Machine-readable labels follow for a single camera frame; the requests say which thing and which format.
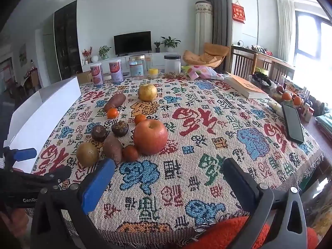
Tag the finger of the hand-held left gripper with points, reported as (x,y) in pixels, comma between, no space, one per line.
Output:
(49,174)
(24,153)

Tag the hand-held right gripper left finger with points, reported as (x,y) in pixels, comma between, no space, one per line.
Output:
(97,186)

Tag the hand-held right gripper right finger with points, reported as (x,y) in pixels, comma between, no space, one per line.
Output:
(240,184)

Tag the green kiwi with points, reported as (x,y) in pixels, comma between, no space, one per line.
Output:
(87,154)

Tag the reddish sweet potato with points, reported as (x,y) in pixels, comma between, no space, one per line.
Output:
(113,149)
(114,102)

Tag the small orange tangerine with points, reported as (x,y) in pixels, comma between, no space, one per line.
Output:
(112,113)
(130,153)
(140,118)

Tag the white board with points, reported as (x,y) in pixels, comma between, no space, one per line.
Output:
(46,109)

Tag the red apple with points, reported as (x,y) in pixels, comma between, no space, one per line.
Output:
(150,137)

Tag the person's left hand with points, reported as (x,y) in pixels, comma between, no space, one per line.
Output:
(14,221)

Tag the red fuzzy cloth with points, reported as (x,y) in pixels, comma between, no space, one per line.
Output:
(228,232)

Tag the black smartphone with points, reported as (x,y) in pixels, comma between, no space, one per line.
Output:
(292,123)

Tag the patterned woven tablecloth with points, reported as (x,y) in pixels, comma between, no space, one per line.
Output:
(197,109)

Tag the white book with orange cover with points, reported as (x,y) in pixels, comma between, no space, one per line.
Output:
(246,87)

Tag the orange on side table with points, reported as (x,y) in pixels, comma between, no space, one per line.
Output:
(297,101)
(286,96)

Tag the green folded cloth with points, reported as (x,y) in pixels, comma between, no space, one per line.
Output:
(324,123)

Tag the orange and purple labelled can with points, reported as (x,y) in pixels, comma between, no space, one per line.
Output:
(97,74)
(116,71)

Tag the colourful snack bag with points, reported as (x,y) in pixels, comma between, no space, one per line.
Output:
(202,72)

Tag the red flowers in vase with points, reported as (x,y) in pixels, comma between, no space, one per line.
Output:
(87,53)

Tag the black tall cabinet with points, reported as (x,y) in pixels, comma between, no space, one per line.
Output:
(66,41)

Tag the wooden slatted chair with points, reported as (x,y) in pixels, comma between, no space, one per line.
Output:
(242,62)
(278,68)

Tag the small yellow container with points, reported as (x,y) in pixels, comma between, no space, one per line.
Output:
(153,73)

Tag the glass jar with gold lid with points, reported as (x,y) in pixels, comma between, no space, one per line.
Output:
(137,66)

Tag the pile of dried peels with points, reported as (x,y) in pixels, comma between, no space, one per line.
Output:
(173,75)

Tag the green potted plant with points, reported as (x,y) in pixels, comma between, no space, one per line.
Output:
(104,51)

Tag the orange lounge chair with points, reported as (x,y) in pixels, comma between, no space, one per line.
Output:
(207,55)

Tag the plastic jar with black lid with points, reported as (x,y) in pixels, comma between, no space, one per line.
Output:
(172,64)

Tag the white television cabinet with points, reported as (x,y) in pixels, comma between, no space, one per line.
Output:
(155,59)

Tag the black television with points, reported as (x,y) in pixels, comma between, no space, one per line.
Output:
(132,42)

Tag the small dark potted plant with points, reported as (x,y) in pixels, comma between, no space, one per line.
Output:
(157,46)

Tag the window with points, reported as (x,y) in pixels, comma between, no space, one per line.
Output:
(311,44)

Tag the large leafy potted plant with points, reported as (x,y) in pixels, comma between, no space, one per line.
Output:
(170,42)

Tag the covered standing air conditioner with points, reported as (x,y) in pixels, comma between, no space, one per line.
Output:
(203,28)

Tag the white curtain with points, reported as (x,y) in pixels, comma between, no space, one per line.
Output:
(285,28)

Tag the grey curtain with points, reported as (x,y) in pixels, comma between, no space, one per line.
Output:
(216,13)

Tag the red wall hanging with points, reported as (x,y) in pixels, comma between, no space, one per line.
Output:
(238,13)

